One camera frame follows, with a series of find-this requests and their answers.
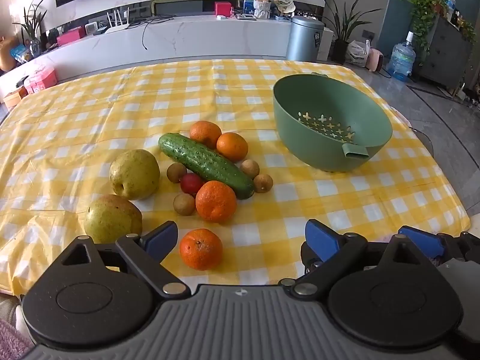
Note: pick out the trailing green plant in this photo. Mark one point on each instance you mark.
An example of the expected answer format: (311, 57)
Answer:
(425, 3)

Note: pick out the yellow-green pear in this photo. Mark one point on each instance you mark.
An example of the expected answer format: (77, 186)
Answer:
(112, 219)
(134, 174)

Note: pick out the white plastic bag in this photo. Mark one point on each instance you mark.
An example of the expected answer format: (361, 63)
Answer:
(357, 54)

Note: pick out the yellow checkered tablecloth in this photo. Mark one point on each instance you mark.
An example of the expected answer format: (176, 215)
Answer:
(112, 112)

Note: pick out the grey round trash can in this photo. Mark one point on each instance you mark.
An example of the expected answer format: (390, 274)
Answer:
(303, 39)

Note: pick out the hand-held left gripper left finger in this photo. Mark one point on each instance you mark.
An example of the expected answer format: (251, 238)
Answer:
(161, 240)

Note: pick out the purple fuzzy cloth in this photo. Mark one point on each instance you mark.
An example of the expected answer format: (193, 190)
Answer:
(13, 341)

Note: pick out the long-leaf plant in black pot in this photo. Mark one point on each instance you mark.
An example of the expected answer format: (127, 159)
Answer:
(339, 48)

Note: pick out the white router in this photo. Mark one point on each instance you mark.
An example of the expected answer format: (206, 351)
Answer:
(118, 26)

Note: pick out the small red box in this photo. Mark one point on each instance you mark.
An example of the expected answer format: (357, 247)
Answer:
(223, 8)

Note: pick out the orange plush toy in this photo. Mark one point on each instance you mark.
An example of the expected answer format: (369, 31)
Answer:
(5, 56)

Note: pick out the orange mandarin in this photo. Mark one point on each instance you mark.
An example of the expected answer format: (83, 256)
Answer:
(204, 133)
(232, 146)
(200, 249)
(215, 201)

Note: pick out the white marble TV console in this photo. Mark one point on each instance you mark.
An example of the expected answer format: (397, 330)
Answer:
(210, 39)

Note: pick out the blue water jug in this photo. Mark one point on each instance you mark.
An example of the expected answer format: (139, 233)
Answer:
(401, 58)

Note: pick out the green colander bowl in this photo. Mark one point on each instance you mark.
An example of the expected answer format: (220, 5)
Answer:
(300, 120)

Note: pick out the pink storage boxes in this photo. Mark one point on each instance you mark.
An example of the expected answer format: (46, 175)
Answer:
(41, 78)

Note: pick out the potted plant with thin leaves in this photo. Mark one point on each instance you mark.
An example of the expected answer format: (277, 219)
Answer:
(33, 30)

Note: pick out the orange cardboard box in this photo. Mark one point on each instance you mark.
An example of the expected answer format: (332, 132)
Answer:
(15, 96)

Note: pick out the blue snack bag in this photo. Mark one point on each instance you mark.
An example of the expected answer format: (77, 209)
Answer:
(20, 53)

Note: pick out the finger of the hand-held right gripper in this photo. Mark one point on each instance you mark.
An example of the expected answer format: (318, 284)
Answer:
(422, 240)
(308, 260)

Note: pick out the flat pink box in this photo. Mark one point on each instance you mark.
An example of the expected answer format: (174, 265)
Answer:
(71, 37)

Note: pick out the green cucumber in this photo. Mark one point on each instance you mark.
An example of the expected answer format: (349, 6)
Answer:
(204, 165)

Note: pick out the dark grey cabinet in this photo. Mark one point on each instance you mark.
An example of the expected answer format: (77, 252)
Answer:
(446, 52)

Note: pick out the red cherry tomato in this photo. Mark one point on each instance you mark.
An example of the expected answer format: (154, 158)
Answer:
(191, 183)

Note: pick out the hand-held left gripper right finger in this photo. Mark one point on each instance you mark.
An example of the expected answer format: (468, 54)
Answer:
(320, 238)

